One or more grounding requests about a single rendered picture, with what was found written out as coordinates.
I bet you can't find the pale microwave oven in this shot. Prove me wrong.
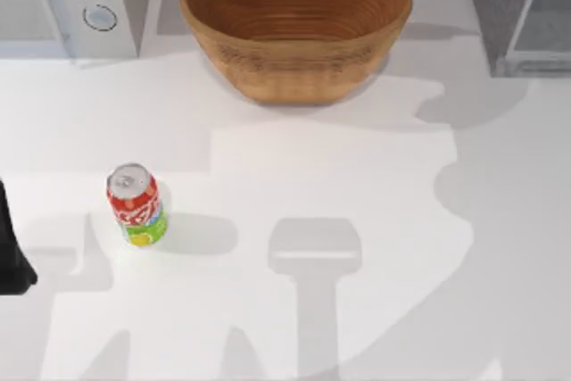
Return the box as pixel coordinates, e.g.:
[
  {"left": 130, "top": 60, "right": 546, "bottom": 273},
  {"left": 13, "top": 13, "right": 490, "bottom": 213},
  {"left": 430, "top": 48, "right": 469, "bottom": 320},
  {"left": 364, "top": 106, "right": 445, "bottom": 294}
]
[{"left": 0, "top": 0, "right": 155, "bottom": 61}]

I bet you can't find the round microwave knob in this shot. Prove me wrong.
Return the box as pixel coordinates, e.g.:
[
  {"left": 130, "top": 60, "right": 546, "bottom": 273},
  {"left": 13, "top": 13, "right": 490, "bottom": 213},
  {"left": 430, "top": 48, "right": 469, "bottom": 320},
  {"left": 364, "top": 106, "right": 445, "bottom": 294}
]
[{"left": 82, "top": 4, "right": 120, "bottom": 33}]

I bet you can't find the red and green can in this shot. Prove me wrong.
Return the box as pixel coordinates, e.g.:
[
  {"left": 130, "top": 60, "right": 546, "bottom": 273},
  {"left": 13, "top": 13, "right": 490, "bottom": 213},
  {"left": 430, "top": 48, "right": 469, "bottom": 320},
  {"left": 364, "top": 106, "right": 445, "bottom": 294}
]
[{"left": 105, "top": 162, "right": 170, "bottom": 248}]

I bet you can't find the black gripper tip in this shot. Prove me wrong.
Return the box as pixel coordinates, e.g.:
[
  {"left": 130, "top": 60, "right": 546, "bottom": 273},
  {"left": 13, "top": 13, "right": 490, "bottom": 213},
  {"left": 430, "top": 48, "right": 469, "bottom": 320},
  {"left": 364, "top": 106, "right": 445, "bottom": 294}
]
[{"left": 0, "top": 179, "right": 39, "bottom": 297}]

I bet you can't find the brown woven basket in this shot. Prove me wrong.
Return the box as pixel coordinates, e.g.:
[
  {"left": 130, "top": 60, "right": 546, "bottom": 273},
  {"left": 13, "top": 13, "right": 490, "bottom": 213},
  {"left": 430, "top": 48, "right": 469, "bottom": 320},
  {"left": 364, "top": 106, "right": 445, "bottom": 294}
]
[{"left": 179, "top": 0, "right": 414, "bottom": 106}]

